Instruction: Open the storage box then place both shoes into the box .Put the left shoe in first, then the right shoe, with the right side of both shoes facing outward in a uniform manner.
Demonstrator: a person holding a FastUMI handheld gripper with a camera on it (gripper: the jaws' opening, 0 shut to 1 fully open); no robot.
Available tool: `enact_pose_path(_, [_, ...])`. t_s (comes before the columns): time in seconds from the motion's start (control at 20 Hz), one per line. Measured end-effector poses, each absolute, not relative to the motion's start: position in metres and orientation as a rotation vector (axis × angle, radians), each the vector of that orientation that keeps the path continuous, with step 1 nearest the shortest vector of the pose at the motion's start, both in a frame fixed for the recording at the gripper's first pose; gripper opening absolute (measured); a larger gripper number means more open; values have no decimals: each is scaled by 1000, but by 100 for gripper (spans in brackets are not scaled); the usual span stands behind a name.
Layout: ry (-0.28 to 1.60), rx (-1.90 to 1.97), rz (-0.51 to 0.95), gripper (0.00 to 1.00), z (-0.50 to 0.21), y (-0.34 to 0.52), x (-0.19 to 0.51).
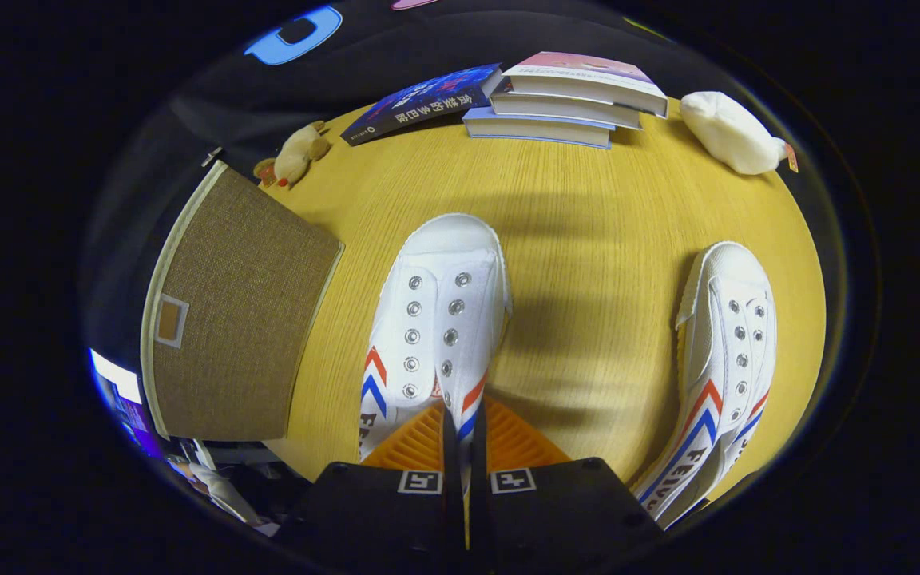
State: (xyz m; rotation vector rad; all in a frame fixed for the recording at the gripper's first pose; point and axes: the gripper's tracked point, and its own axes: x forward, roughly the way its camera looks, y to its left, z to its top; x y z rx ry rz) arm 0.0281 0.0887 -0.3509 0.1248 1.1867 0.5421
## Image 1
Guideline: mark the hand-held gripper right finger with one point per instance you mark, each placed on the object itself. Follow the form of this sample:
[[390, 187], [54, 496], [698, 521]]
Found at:
[[480, 519]]

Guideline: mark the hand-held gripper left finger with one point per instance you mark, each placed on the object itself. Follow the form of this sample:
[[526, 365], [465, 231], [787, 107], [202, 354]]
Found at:
[[450, 519]]

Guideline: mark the white canvas shoe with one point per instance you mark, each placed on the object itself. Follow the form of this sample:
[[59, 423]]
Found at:
[[436, 303], [727, 351]]

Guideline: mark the beige fabric storage box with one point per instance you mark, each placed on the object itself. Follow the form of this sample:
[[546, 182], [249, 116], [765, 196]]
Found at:
[[236, 303]]

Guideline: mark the lit monitor screen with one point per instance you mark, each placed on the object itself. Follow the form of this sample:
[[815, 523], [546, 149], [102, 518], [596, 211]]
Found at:
[[116, 379]]

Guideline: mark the beige plush dog toy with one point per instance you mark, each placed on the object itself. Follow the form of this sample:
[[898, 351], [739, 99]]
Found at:
[[296, 156]]

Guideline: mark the light blue cover book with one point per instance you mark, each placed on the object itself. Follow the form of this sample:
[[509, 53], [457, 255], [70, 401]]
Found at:
[[532, 128]]

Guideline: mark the white cover book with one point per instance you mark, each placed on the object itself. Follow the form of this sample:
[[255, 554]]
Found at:
[[556, 108]]

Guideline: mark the dark blue book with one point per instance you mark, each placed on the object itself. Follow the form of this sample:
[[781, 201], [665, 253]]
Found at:
[[420, 100]]

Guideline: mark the pink cover book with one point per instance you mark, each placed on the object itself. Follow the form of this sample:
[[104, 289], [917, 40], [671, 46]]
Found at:
[[580, 72]]

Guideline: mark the white plush toy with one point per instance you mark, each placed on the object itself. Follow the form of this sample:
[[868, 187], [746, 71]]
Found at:
[[727, 132]]

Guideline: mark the white metal frame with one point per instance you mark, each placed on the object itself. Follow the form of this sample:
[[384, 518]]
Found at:
[[220, 487]]

